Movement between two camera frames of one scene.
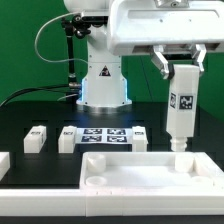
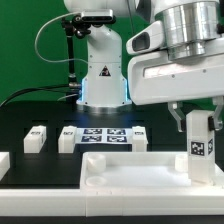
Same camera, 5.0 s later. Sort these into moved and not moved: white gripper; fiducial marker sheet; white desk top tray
Moved: white gripper
Not moved: fiducial marker sheet; white desk top tray
